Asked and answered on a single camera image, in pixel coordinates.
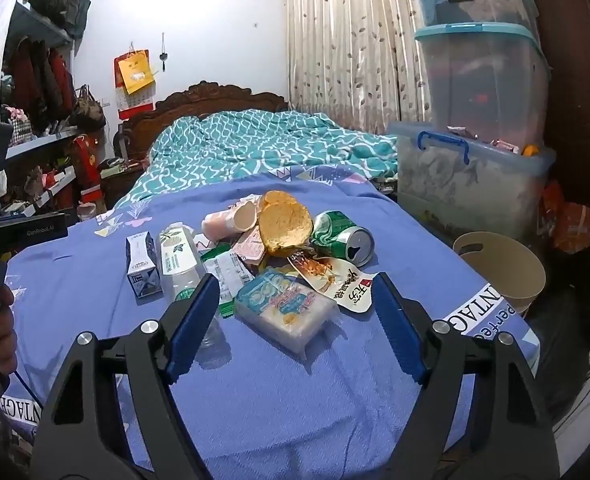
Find red yellow wall calendar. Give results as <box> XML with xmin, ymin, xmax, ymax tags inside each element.
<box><xmin>114</xmin><ymin>49</ymin><xmax>155</xmax><ymax>121</ymax></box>

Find clear storage box blue handle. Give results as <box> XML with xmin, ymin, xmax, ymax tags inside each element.
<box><xmin>387</xmin><ymin>120</ymin><xmax>558</xmax><ymax>248</ymax></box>

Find white printed snack wrapper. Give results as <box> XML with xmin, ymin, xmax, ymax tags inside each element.
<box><xmin>287</xmin><ymin>252</ymin><xmax>378</xmax><ymax>318</ymax></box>

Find teal patterned blanket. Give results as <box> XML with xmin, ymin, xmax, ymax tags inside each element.
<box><xmin>112</xmin><ymin>109</ymin><xmax>400</xmax><ymax>211</ymax></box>

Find orange plastic bag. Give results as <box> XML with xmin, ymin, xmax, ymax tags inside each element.
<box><xmin>540</xmin><ymin>180</ymin><xmax>590</xmax><ymax>256</ymax></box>

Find beige round bin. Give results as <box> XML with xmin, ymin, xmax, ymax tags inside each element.
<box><xmin>452</xmin><ymin>231</ymin><xmax>547</xmax><ymax>318</ymax></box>

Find brown handbag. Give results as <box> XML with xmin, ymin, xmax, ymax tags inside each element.
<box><xmin>70</xmin><ymin>85</ymin><xmax>107</xmax><ymax>131</ymax></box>

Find pink white foam block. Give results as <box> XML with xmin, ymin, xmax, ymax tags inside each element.
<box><xmin>201</xmin><ymin>199</ymin><xmax>266</xmax><ymax>241</ymax></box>

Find hanging red clothes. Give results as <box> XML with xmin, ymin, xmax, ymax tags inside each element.
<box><xmin>5</xmin><ymin>40</ymin><xmax>76</xmax><ymax>131</ymax></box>

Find dark brown padded panel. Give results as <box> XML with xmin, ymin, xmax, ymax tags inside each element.
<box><xmin>535</xmin><ymin>0</ymin><xmax>590</xmax><ymax>211</ymax></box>

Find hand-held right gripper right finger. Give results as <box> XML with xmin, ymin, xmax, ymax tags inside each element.
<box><xmin>370</xmin><ymin>272</ymin><xmax>560</xmax><ymax>480</ymax></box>

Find cardboard box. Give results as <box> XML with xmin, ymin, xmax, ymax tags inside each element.
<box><xmin>231</xmin><ymin>227</ymin><xmax>271</xmax><ymax>267</ymax></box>

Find blue white small carton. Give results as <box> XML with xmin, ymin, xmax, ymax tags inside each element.
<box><xmin>126</xmin><ymin>230</ymin><xmax>162</xmax><ymax>301</ymax></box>

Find clear plastic bottle green label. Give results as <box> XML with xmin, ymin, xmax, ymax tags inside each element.
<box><xmin>157</xmin><ymin>222</ymin><xmax>231</xmax><ymax>368</ymax></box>

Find beige leaf print curtain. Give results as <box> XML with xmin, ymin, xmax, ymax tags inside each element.
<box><xmin>282</xmin><ymin>0</ymin><xmax>433</xmax><ymax>136</ymax></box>

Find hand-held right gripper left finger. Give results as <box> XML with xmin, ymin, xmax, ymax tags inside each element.
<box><xmin>38</xmin><ymin>272</ymin><xmax>221</xmax><ymax>480</ymax></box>

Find purple printed bedsheet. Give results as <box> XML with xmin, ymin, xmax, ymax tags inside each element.
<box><xmin>0</xmin><ymin>167</ymin><xmax>540</xmax><ymax>480</ymax></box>

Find black cloth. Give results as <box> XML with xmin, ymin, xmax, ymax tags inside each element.
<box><xmin>525</xmin><ymin>240</ymin><xmax>590</xmax><ymax>411</ymax></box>

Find blue tissue packet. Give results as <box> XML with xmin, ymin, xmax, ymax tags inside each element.
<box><xmin>232</xmin><ymin>267</ymin><xmax>341</xmax><ymax>361</ymax></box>

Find carved wooden headboard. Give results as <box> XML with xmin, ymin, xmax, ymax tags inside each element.
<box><xmin>120</xmin><ymin>80</ymin><xmax>290</xmax><ymax>161</ymax></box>

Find dark wooden nightstand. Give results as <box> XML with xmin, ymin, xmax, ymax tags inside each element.
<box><xmin>100</xmin><ymin>157</ymin><xmax>146</xmax><ymax>206</ymax></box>

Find green white sachet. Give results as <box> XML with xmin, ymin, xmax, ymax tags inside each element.
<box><xmin>200</xmin><ymin>245</ymin><xmax>256</xmax><ymax>320</ymax></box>

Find person's left hand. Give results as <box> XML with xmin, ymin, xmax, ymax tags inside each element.
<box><xmin>0</xmin><ymin>285</ymin><xmax>18</xmax><ymax>377</ymax></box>

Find grey shelf rack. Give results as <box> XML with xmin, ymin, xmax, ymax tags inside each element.
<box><xmin>0</xmin><ymin>0</ymin><xmax>101</xmax><ymax>221</ymax></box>

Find clear storage box teal lid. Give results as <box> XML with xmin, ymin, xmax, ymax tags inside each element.
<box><xmin>415</xmin><ymin>22</ymin><xmax>550</xmax><ymax>146</ymax></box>

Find pink snack packets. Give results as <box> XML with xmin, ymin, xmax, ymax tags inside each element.
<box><xmin>447</xmin><ymin>125</ymin><xmax>520</xmax><ymax>153</ymax></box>

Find golden round bread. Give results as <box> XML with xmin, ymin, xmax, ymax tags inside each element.
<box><xmin>256</xmin><ymin>202</ymin><xmax>316</xmax><ymax>257</ymax></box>
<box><xmin>261</xmin><ymin>190</ymin><xmax>302</xmax><ymax>213</ymax></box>

